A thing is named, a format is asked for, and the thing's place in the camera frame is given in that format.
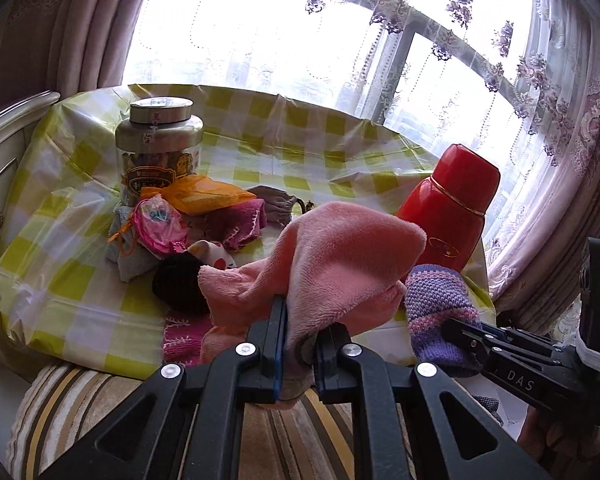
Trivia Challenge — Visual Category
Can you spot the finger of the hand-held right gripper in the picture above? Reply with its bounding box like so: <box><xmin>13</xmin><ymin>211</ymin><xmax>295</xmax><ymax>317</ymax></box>
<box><xmin>480</xmin><ymin>324</ymin><xmax>563</xmax><ymax>350</ymax></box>
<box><xmin>439</xmin><ymin>317</ymin><xmax>556</xmax><ymax>367</ymax></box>

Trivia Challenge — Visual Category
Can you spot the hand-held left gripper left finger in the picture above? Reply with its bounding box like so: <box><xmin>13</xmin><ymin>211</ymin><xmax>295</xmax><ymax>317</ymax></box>
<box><xmin>35</xmin><ymin>295</ymin><xmax>301</xmax><ymax>480</ymax></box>

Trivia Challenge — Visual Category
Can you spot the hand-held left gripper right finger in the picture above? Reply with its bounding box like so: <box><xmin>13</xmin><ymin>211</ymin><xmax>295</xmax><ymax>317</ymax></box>
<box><xmin>312</xmin><ymin>322</ymin><xmax>556</xmax><ymax>480</ymax></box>

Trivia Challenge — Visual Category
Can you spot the purple striped knitted sock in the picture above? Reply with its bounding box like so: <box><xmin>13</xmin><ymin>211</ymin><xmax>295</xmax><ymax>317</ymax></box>
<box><xmin>404</xmin><ymin>263</ymin><xmax>483</xmax><ymax>378</ymax></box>

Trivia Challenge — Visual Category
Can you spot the pink fleece towel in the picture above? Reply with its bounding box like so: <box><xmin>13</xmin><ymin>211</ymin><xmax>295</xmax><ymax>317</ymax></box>
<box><xmin>198</xmin><ymin>201</ymin><xmax>427</xmax><ymax>408</ymax></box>

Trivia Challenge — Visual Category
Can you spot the white cloth with orange dots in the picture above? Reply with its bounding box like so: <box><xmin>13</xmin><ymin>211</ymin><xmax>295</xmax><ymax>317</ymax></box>
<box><xmin>186</xmin><ymin>240</ymin><xmax>237</xmax><ymax>270</ymax></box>

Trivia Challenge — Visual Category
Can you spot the magenta towel cloth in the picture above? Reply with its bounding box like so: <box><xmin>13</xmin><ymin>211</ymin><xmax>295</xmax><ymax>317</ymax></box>
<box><xmin>203</xmin><ymin>199</ymin><xmax>267</xmax><ymax>252</ymax></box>

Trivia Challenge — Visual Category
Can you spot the grey checked cloth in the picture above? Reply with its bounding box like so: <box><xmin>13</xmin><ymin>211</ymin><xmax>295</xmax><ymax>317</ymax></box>
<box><xmin>472</xmin><ymin>394</ymin><xmax>505</xmax><ymax>427</ymax></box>

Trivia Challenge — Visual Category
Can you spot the pink embroidered knitted cloth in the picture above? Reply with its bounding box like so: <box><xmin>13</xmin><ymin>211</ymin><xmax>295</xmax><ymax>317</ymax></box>
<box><xmin>162</xmin><ymin>307</ymin><xmax>216</xmax><ymax>366</ymax></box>

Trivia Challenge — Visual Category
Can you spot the black knitted cloth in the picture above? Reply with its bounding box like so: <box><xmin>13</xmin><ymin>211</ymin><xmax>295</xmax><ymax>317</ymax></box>
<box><xmin>152</xmin><ymin>254</ymin><xmax>213</xmax><ymax>313</ymax></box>

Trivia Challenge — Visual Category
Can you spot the red thermos flask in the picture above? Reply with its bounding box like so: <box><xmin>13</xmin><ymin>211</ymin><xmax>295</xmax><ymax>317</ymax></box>
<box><xmin>396</xmin><ymin>143</ymin><xmax>501</xmax><ymax>286</ymax></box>

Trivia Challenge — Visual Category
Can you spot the orange mesh pouch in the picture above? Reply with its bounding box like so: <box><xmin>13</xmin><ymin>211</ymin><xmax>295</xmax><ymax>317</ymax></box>
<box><xmin>140</xmin><ymin>174</ymin><xmax>257</xmax><ymax>216</ymax></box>

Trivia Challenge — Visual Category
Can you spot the small pink printed bag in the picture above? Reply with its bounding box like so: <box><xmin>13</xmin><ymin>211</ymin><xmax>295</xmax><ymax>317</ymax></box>
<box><xmin>132</xmin><ymin>196</ymin><xmax>190</xmax><ymax>256</ymax></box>

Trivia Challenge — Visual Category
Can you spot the grey-blue cloth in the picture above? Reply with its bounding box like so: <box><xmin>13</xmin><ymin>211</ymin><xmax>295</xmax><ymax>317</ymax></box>
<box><xmin>106</xmin><ymin>205</ymin><xmax>156</xmax><ymax>283</ymax></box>

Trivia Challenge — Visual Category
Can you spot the mauve patterned drape curtain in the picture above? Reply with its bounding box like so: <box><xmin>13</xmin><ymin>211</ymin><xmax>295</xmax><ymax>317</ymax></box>
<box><xmin>485</xmin><ymin>0</ymin><xmax>600</xmax><ymax>336</ymax></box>

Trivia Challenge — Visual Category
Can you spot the striped seat cushion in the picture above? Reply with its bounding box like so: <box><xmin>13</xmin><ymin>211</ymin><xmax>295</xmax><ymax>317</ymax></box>
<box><xmin>5</xmin><ymin>362</ymin><xmax>416</xmax><ymax>480</ymax></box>

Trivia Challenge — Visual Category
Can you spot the yellow-green checked tablecloth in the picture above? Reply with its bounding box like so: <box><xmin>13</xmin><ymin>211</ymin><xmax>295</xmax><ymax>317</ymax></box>
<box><xmin>0</xmin><ymin>82</ymin><xmax>496</xmax><ymax>381</ymax></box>

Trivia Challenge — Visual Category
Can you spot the clear jar with metal lid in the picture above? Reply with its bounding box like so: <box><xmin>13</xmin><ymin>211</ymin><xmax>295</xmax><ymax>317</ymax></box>
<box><xmin>115</xmin><ymin>96</ymin><xmax>204</xmax><ymax>208</ymax></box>

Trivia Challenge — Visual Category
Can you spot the sheer embroidered lace curtain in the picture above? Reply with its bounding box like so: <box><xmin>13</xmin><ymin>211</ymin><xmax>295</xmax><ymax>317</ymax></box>
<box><xmin>122</xmin><ymin>0</ymin><xmax>581</xmax><ymax>171</ymax></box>

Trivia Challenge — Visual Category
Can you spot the white ornate cabinet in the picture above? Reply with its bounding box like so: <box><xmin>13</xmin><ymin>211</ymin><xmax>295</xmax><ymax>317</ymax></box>
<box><xmin>0</xmin><ymin>90</ymin><xmax>61</xmax><ymax>286</ymax></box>

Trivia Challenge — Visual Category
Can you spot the grey drawstring pouch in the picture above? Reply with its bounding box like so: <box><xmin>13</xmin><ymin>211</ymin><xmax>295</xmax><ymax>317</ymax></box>
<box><xmin>245</xmin><ymin>185</ymin><xmax>311</xmax><ymax>233</ymax></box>

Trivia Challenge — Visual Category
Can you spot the dark window frame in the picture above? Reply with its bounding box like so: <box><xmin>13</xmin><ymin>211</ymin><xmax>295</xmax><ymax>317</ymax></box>
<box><xmin>275</xmin><ymin>0</ymin><xmax>531</xmax><ymax>136</ymax></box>

